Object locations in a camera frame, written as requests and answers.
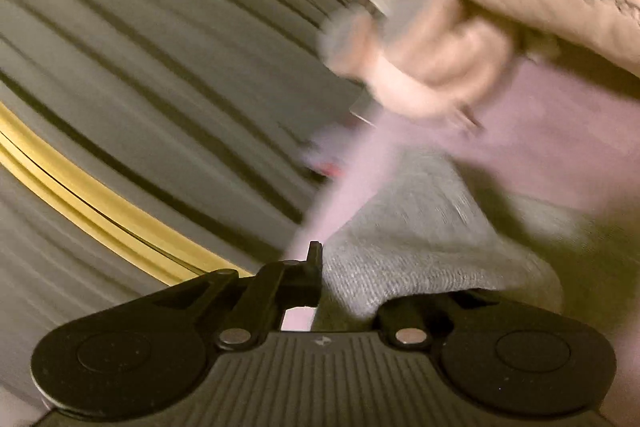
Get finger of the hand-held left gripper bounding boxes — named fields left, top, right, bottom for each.
left=452, top=103, right=484, bottom=131
left=349, top=99, right=377, bottom=126

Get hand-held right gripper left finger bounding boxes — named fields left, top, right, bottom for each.
left=154, top=241, right=323, bottom=351

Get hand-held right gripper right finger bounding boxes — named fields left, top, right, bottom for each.
left=374, top=291, right=468, bottom=351

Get grey pants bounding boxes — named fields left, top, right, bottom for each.
left=315, top=147, right=566, bottom=324

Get person's left hand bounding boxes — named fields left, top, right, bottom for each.
left=350, top=0, right=513, bottom=118

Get clear plastic bag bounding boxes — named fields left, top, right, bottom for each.
left=306, top=124, right=351, bottom=180

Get pink blanket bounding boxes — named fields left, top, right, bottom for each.
left=280, top=57, right=640, bottom=333

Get grey curtain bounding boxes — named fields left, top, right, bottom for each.
left=0, top=127, right=221, bottom=408
left=0, top=0, right=371, bottom=228

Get yellow curtain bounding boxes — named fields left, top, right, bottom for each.
left=0, top=102, right=251, bottom=285

